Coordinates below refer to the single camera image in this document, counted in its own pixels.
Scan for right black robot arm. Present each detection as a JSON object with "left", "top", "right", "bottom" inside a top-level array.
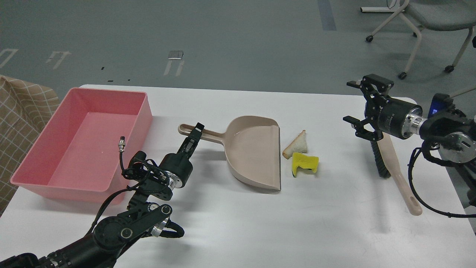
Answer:
[{"left": 343, "top": 74, "right": 475, "bottom": 218}]

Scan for metal floor plate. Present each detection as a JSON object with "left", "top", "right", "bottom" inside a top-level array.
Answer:
[{"left": 168, "top": 50, "right": 184, "bottom": 60}]

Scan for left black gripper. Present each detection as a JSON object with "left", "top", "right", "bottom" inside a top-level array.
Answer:
[{"left": 160, "top": 122, "right": 205, "bottom": 188}]

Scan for beige checkered cloth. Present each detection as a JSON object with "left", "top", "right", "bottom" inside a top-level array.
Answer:
[{"left": 0, "top": 75, "right": 60, "bottom": 214}]

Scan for beige hand brush black bristles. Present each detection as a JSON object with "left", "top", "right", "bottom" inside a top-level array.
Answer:
[{"left": 370, "top": 133, "right": 423, "bottom": 217}]

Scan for pink plastic bin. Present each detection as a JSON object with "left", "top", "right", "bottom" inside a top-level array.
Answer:
[{"left": 10, "top": 88, "right": 152, "bottom": 202}]

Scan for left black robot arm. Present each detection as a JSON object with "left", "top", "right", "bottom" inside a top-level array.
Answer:
[{"left": 1, "top": 123, "right": 204, "bottom": 268}]

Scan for yellow sponge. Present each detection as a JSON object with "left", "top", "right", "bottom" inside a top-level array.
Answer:
[{"left": 291, "top": 152, "right": 320, "bottom": 178}]

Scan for bread slice piece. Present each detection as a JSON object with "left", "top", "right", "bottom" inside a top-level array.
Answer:
[{"left": 282, "top": 130, "right": 308, "bottom": 159}]

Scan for beige plastic dustpan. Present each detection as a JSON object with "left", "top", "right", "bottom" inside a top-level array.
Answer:
[{"left": 200, "top": 115, "right": 281, "bottom": 191}]

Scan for grey office chair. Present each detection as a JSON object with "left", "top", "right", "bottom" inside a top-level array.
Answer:
[{"left": 366, "top": 0, "right": 476, "bottom": 80}]

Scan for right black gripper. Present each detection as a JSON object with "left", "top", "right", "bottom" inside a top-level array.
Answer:
[{"left": 343, "top": 74, "right": 423, "bottom": 142}]

